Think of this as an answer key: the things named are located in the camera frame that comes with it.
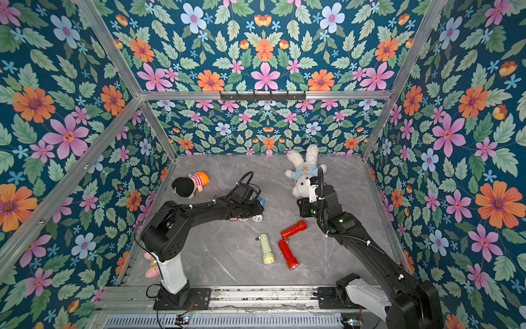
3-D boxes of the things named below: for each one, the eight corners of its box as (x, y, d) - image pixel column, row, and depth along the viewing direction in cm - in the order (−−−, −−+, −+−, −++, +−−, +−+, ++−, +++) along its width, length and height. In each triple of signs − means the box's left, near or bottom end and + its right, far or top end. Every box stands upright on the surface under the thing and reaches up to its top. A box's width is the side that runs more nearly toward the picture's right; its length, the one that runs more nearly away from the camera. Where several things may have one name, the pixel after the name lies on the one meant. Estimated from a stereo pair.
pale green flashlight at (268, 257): (264, 266, 83) (263, 264, 80) (255, 238, 90) (255, 235, 88) (276, 261, 84) (276, 259, 81) (267, 234, 92) (267, 231, 89)
